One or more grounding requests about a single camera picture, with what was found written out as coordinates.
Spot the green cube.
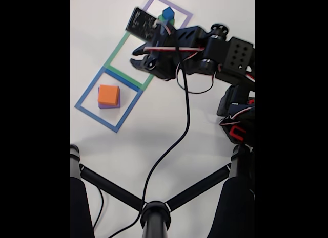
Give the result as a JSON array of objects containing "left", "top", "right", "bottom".
[{"left": 158, "top": 13, "right": 175, "bottom": 25}]

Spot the orange cube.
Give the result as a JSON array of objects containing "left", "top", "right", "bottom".
[{"left": 97, "top": 84, "right": 120, "bottom": 105}]

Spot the black tripod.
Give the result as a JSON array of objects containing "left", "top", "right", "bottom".
[{"left": 70, "top": 143, "right": 255, "bottom": 238}]

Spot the blue square frame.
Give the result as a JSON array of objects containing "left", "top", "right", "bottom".
[{"left": 74, "top": 66, "right": 144, "bottom": 133}]

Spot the large purple cube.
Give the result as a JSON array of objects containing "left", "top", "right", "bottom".
[{"left": 98, "top": 86, "right": 121, "bottom": 110}]

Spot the purple square frame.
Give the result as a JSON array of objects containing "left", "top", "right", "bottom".
[{"left": 142, "top": 0, "right": 193, "bottom": 30}]

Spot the thick black cable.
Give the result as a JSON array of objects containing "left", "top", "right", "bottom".
[{"left": 107, "top": 50, "right": 191, "bottom": 238}]

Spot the thin black cable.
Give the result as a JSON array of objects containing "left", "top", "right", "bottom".
[{"left": 92, "top": 187, "right": 105, "bottom": 230}]

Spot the small blue cube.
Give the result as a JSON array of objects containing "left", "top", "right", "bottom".
[{"left": 162, "top": 6, "right": 175, "bottom": 20}]

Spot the black camera box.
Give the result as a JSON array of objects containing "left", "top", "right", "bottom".
[{"left": 125, "top": 7, "right": 159, "bottom": 44}]

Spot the red white servo wire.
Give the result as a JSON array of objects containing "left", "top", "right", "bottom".
[
  {"left": 142, "top": 20, "right": 223, "bottom": 94},
  {"left": 219, "top": 71, "right": 255, "bottom": 126}
]

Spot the green square frame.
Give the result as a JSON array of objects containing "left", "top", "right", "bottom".
[{"left": 105, "top": 32, "right": 156, "bottom": 91}]

